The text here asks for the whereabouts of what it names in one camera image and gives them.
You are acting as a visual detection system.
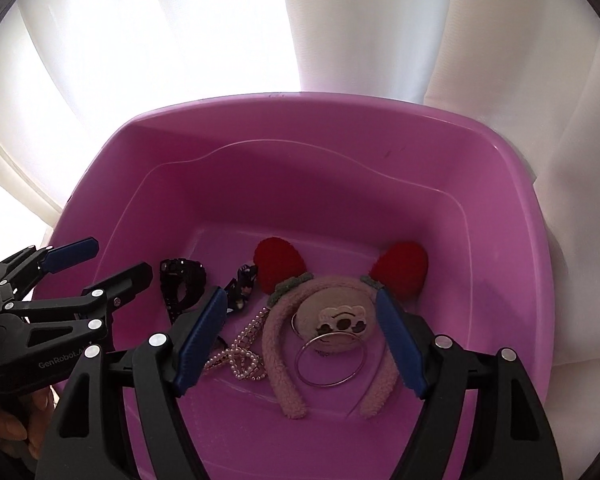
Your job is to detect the black dotted bow hair clip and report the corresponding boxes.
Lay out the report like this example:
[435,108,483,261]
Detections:
[225,262,258,313]

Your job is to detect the black studded hair claw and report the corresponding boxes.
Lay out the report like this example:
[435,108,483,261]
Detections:
[159,257,208,326]

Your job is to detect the pink plush headband red ears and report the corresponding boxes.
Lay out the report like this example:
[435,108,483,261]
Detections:
[252,237,431,421]

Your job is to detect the white curtain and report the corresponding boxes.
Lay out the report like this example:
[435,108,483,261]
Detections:
[0,0,600,391]

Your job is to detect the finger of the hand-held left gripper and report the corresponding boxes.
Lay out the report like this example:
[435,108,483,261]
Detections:
[0,237,101,302]
[5,261,154,351]

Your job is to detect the pearl hair claw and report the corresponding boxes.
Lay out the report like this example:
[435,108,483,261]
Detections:
[202,307,271,383]

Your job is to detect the pink plastic basin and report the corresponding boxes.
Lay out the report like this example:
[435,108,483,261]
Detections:
[42,91,556,480]

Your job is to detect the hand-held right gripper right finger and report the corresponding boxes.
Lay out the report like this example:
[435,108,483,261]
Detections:
[375,290,563,480]

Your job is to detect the person's left hand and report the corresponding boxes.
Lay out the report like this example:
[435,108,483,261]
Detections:
[0,389,57,463]

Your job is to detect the large plain silver bangle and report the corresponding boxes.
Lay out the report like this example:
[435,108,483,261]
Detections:
[295,332,367,388]

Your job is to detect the beige fluffy plush ball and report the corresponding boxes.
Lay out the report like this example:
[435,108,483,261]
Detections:
[290,287,381,356]

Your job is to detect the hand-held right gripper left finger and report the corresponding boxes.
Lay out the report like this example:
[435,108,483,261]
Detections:
[35,285,229,480]

